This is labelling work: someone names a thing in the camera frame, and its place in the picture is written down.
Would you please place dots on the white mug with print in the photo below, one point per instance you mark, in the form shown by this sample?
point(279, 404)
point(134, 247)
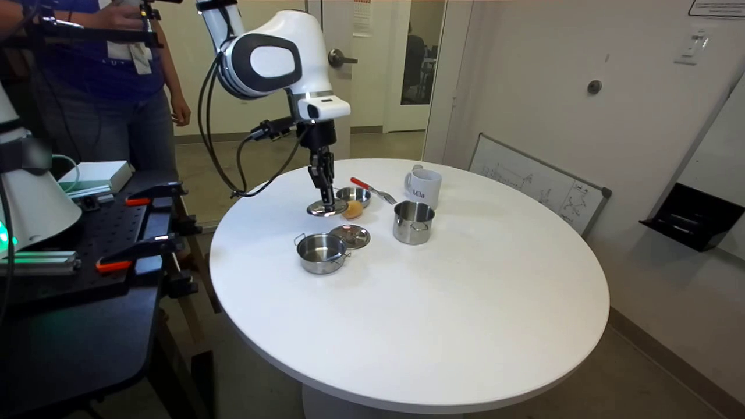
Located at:
point(422, 186)

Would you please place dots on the green and white box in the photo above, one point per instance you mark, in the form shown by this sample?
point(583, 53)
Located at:
point(97, 179)

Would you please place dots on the black cart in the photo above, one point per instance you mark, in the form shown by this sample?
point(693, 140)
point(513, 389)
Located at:
point(79, 340)

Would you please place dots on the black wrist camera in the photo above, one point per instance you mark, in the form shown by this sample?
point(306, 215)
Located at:
point(272, 130)

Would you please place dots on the framed wall sign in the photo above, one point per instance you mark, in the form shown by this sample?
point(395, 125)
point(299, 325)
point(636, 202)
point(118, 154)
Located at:
point(718, 8)

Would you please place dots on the silver lid with knob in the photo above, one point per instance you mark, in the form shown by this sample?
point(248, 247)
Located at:
point(352, 237)
point(319, 209)

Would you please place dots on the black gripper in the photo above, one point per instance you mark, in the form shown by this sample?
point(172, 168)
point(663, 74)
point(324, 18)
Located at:
point(317, 140)

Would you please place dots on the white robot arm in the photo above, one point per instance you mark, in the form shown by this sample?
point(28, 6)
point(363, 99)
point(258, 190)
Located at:
point(272, 54)

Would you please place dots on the white wall switch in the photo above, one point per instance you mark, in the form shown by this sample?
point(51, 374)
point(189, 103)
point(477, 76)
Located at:
point(690, 47)

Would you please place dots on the whiteboard with aluminium frame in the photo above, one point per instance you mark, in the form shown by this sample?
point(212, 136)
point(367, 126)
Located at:
point(536, 183)

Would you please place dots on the round grey wall knob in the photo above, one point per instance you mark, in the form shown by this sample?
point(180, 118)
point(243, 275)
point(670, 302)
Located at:
point(595, 87)

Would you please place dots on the person bare hand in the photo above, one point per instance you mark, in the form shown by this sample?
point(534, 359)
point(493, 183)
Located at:
point(180, 110)

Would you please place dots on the black wall tray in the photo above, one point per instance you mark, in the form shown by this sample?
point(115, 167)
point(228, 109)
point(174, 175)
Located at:
point(690, 215)

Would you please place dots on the small silver saucepan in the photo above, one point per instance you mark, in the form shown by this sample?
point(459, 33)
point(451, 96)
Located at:
point(354, 195)

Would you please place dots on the tall silver pot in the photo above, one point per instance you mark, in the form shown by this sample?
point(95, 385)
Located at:
point(414, 225)

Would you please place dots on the person in purple shirt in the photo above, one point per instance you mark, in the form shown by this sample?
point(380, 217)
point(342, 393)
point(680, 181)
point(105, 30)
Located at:
point(102, 77)

